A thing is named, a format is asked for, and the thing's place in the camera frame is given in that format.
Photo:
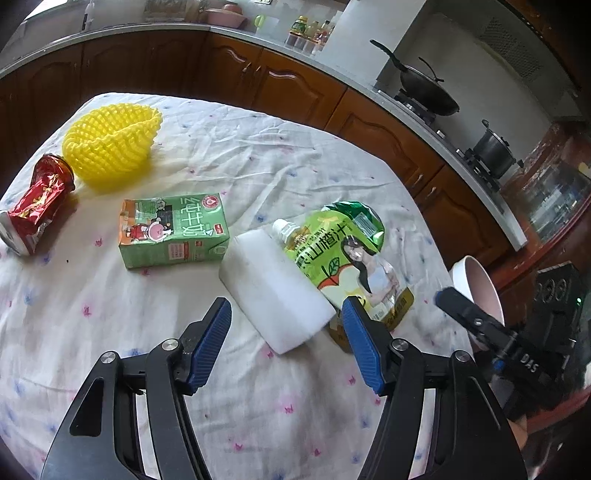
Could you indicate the pink plastic basin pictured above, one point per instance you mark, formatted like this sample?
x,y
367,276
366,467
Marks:
x,y
226,14

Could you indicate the pink and white bowl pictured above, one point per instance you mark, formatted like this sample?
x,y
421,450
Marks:
x,y
480,286

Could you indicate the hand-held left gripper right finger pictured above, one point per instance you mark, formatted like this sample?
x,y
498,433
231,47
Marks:
x,y
364,346

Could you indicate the wooden base cabinets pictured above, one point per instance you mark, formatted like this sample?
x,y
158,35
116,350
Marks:
x,y
277,78

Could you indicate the crushed red drink can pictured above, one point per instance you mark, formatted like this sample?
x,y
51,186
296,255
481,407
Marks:
x,y
39,203

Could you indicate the yellow foam fruit net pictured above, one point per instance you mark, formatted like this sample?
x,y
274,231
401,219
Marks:
x,y
111,143

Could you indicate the gas stove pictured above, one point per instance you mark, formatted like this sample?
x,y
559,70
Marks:
x,y
461,143

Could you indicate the floral white tablecloth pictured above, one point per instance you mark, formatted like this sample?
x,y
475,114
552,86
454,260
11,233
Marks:
x,y
138,323

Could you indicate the black wok with lid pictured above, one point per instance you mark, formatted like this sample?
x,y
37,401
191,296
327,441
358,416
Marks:
x,y
429,92

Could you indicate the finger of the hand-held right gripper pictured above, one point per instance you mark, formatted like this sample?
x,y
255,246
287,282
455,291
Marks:
x,y
466,314

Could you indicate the row of condiment bottles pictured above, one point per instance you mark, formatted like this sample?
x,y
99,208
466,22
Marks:
x,y
311,34

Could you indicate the brown cutting board rack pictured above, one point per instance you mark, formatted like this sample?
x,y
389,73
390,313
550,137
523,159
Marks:
x,y
173,9

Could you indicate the grey kitchen countertop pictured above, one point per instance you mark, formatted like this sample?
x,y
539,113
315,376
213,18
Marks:
x,y
360,83

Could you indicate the brown glass-door cabinet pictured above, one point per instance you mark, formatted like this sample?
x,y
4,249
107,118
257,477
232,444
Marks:
x,y
549,194

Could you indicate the chrome kitchen faucet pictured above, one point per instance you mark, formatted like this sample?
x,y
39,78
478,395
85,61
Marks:
x,y
87,14

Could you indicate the steel range hood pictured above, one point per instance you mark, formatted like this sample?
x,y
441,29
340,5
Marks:
x,y
508,41

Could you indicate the green plastic cup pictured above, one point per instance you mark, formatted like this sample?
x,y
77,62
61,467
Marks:
x,y
260,23

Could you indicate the steel cooking pot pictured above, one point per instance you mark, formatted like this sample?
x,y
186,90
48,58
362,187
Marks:
x,y
496,150

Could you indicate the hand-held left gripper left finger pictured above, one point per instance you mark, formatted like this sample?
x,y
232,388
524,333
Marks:
x,y
210,341

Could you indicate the green milk carton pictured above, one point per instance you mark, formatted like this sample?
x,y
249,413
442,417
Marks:
x,y
171,230

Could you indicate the green juice pouch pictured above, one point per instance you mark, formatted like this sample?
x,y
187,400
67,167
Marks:
x,y
341,258

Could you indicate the white foam block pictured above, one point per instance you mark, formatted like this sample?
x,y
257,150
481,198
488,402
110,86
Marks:
x,y
272,290

